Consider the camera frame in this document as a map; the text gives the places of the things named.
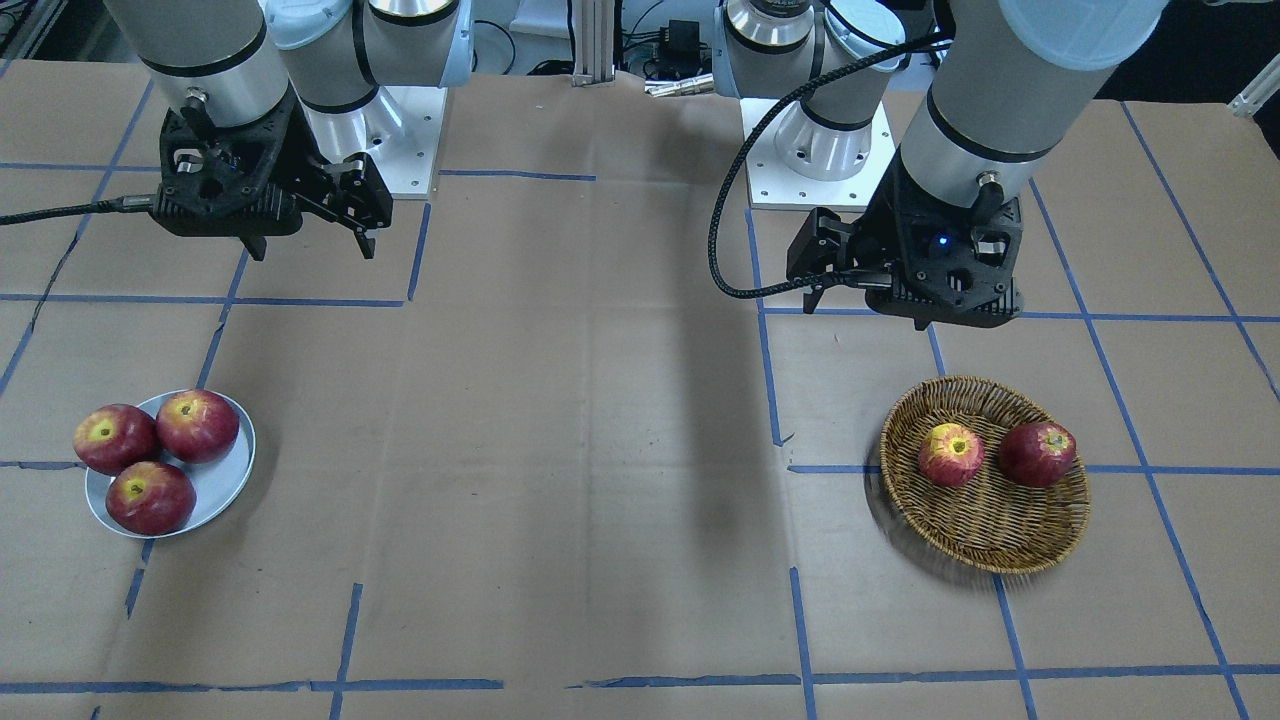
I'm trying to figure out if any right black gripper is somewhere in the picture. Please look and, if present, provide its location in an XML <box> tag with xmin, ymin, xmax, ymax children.
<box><xmin>239</xmin><ymin>152</ymin><xmax>393</xmax><ymax>263</ymax></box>

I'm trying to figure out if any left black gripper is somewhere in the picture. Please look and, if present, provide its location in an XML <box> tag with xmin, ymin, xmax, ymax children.
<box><xmin>786</xmin><ymin>208</ymin><xmax>933</xmax><ymax>331</ymax></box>

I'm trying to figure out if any red yellow apple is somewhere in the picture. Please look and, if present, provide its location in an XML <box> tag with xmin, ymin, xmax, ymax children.
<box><xmin>916</xmin><ymin>421</ymin><xmax>986</xmax><ymax>488</ymax></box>

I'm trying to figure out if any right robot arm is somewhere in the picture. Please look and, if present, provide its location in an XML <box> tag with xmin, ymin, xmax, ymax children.
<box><xmin>106</xmin><ymin>1</ymin><xmax>474</xmax><ymax>260</ymax></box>

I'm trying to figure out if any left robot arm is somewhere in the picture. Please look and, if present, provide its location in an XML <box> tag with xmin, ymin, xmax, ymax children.
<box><xmin>707</xmin><ymin>1</ymin><xmax>1166</xmax><ymax>331</ymax></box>

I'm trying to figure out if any red apple plate back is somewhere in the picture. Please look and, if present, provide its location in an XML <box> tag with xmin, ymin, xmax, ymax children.
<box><xmin>155</xmin><ymin>388</ymin><xmax>241</xmax><ymax>464</ymax></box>

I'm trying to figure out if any red apple plate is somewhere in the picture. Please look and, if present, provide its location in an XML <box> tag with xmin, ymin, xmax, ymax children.
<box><xmin>72</xmin><ymin>404</ymin><xmax>163</xmax><ymax>477</ymax></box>
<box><xmin>105</xmin><ymin>461</ymin><xmax>197</xmax><ymax>537</ymax></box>
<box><xmin>155</xmin><ymin>388</ymin><xmax>241</xmax><ymax>464</ymax></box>

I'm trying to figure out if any dark red basket apple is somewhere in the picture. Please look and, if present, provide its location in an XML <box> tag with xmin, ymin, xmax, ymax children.
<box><xmin>997</xmin><ymin>421</ymin><xmax>1076</xmax><ymax>488</ymax></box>

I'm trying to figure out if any woven wicker basket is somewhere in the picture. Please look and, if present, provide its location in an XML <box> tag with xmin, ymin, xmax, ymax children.
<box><xmin>879</xmin><ymin>375</ymin><xmax>1092</xmax><ymax>575</ymax></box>

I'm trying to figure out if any grey round plate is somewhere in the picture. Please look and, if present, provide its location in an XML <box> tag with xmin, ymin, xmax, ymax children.
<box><xmin>84</xmin><ymin>389</ymin><xmax>256</xmax><ymax>539</ymax></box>

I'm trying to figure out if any red apple plate front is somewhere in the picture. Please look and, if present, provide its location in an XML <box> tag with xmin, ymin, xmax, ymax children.
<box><xmin>105</xmin><ymin>461</ymin><xmax>197</xmax><ymax>537</ymax></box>

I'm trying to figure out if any black electronics box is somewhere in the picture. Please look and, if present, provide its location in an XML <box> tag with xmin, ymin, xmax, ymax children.
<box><xmin>658</xmin><ymin>19</ymin><xmax>701</xmax><ymax>67</ymax></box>

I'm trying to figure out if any black braided cable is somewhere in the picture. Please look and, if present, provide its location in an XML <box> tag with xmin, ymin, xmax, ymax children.
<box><xmin>708</xmin><ymin>33</ymin><xmax>951</xmax><ymax>301</ymax></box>

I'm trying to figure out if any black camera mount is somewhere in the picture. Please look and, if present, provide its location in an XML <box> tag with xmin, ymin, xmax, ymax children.
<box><xmin>865</xmin><ymin>159</ymin><xmax>1025</xmax><ymax>329</ymax></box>
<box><xmin>148</xmin><ymin>88</ymin><xmax>314</xmax><ymax>238</ymax></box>

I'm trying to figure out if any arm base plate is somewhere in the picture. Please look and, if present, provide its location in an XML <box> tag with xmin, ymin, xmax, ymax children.
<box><xmin>364</xmin><ymin>86</ymin><xmax>449</xmax><ymax>200</ymax></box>
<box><xmin>745</xmin><ymin>102</ymin><xmax>896</xmax><ymax>211</ymax></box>

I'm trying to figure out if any aluminium frame post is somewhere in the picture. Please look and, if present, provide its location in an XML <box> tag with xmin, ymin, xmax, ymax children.
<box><xmin>567</xmin><ymin>0</ymin><xmax>620</xmax><ymax>88</ymax></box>

